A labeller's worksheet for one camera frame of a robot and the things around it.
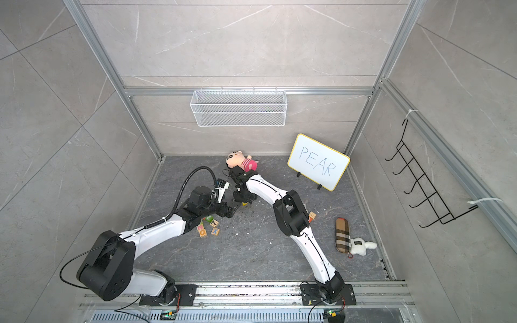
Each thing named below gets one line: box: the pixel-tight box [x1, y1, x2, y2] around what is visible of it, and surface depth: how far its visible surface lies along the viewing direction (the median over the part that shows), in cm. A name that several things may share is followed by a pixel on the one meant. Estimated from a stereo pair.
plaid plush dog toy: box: [335, 218, 378, 259], surface depth 85 cm
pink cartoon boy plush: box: [226, 150, 260, 173], surface depth 110 cm
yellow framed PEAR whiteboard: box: [287, 133, 351, 192], surface depth 103 cm
